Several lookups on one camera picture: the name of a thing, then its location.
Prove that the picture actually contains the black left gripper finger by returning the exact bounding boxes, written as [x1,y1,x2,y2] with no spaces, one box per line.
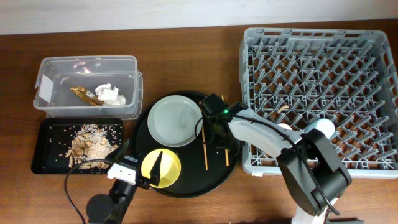
[149,151,163,187]
[111,139,129,162]

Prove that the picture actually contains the yellow bowl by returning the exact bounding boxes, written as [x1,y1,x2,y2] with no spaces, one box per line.
[141,149,182,189]

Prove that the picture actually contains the wooden chopstick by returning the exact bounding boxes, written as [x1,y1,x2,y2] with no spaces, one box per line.
[201,117,208,171]
[221,95,229,167]

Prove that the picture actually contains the grey plate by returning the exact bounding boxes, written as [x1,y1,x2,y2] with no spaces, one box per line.
[147,95,203,147]

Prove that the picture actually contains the round black tray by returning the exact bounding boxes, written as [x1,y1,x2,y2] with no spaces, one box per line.
[130,92,241,198]

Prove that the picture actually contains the white napkin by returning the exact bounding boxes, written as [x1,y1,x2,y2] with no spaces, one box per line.
[95,83,126,106]

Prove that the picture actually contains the brown snack wrapper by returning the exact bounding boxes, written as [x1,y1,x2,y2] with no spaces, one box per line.
[70,86,105,106]

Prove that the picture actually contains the pink cup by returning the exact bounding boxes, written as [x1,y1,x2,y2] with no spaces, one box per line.
[279,123,292,130]

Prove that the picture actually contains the blue cup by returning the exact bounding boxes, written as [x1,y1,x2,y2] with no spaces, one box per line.
[303,118,335,139]

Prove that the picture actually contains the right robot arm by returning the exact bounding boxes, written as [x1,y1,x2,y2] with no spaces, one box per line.
[200,94,352,223]

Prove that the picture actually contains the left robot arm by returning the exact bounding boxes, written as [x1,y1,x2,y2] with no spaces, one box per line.
[86,141,163,223]

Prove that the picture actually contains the food scrap in rack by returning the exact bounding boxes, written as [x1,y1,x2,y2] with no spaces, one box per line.
[277,105,290,114]

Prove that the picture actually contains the grey dishwasher rack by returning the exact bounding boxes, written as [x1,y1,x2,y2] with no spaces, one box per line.
[239,28,397,179]

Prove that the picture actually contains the food scraps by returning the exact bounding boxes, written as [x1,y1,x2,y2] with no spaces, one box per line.
[65,124,119,170]

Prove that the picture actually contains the black rectangular tray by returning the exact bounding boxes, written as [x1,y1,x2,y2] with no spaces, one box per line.
[31,118,124,174]

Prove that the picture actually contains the clear plastic bin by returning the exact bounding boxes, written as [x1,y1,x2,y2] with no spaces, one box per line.
[33,55,144,120]

